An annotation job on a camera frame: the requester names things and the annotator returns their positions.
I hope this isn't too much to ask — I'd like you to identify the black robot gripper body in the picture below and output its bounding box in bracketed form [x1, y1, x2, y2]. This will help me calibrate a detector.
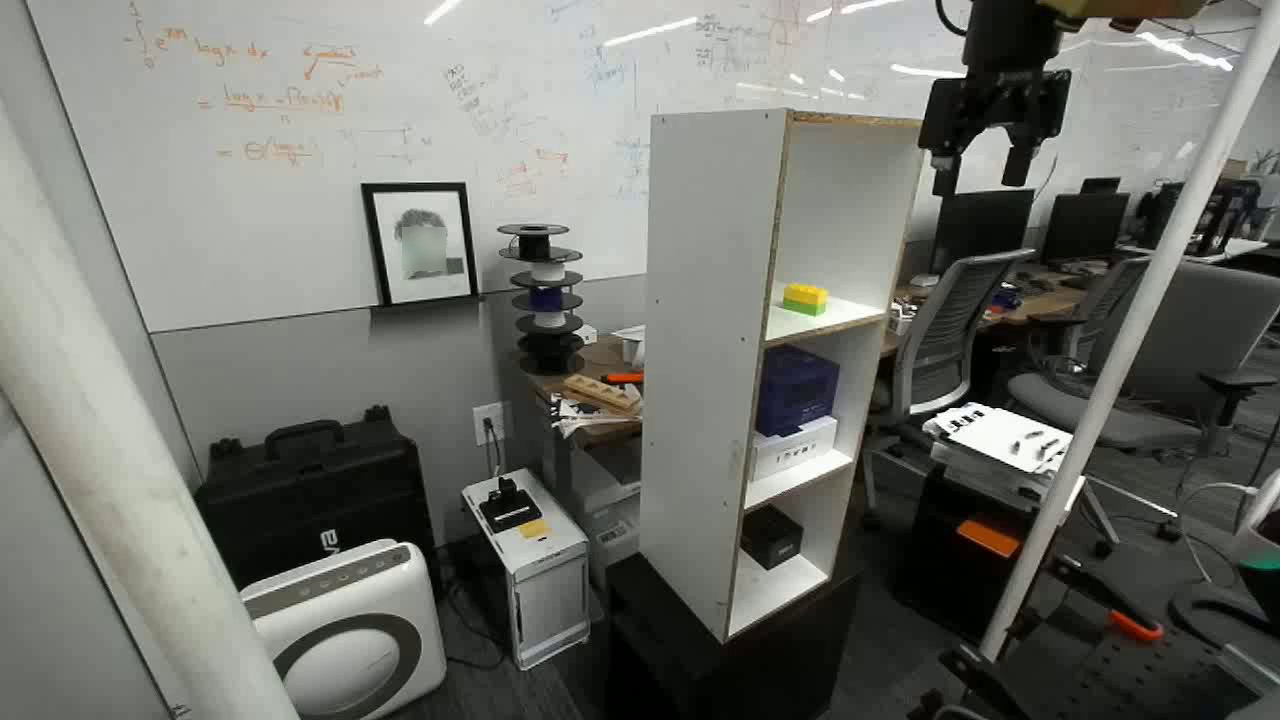
[918, 0, 1070, 197]

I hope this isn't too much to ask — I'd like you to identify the yellow green sponge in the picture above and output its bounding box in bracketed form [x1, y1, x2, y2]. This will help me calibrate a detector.
[780, 285, 826, 316]

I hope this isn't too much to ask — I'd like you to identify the computer monitor left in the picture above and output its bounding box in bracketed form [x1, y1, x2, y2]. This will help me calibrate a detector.
[935, 191, 1030, 266]

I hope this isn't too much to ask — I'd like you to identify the computer monitor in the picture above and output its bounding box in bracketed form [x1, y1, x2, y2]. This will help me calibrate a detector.
[935, 191, 1030, 266]
[1045, 191, 1126, 266]

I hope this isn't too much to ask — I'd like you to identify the computer monitor right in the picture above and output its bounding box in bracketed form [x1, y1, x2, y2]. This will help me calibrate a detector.
[1045, 191, 1126, 266]

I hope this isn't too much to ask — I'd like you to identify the white diagonal pole right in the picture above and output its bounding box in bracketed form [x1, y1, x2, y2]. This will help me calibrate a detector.
[979, 0, 1280, 660]

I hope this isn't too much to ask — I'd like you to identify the white diagonal pole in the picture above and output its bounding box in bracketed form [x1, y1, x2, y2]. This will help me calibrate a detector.
[0, 115, 299, 720]
[979, 0, 1280, 660]

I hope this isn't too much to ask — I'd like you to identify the white wooden shelf unit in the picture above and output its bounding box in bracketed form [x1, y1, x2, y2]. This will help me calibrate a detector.
[638, 110, 918, 642]

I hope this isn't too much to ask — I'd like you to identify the grey mesh office chair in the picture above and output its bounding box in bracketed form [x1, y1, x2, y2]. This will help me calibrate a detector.
[879, 248, 1027, 438]

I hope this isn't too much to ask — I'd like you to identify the grey office chair right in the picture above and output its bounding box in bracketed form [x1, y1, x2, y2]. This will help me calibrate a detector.
[1002, 252, 1280, 536]

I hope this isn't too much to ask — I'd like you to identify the white perforated panel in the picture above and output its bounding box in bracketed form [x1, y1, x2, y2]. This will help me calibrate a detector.
[925, 405, 1070, 475]

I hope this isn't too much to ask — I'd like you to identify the blue storage box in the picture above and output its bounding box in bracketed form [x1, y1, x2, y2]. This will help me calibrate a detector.
[754, 348, 838, 438]

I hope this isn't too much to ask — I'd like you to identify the white box on shelf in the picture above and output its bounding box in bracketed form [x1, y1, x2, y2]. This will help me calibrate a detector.
[747, 415, 838, 482]

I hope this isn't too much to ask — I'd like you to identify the wooden board on desk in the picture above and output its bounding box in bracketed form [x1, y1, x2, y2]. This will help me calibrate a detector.
[558, 373, 644, 413]

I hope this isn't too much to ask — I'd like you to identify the small black box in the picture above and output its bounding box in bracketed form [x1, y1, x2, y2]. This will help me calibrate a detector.
[740, 510, 804, 568]

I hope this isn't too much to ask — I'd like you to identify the stack of filament spools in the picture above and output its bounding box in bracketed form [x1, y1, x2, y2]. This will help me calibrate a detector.
[499, 223, 584, 378]

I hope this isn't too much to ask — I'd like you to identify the framed portrait picture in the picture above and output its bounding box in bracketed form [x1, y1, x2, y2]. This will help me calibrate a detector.
[361, 181, 475, 307]

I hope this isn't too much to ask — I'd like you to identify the black device on cabinet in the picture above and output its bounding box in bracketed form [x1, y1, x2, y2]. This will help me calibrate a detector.
[479, 475, 539, 531]

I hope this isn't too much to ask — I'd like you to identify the black base cabinet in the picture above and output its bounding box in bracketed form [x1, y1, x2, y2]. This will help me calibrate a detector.
[603, 557, 860, 720]

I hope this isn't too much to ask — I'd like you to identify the black hard carrying case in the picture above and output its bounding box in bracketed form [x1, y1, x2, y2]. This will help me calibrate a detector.
[194, 405, 434, 590]

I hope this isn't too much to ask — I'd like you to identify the white round air purifier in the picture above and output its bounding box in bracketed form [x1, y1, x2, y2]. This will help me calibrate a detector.
[241, 540, 447, 720]

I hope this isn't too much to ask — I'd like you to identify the white diagonal pole left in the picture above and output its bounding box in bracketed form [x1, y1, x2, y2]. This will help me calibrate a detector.
[0, 115, 299, 720]

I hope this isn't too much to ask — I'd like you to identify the orange handled tool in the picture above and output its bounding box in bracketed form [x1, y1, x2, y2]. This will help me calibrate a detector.
[1047, 557, 1164, 645]

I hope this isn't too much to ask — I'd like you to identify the wall power outlet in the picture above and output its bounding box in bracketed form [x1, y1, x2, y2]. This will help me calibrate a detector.
[472, 402, 506, 443]

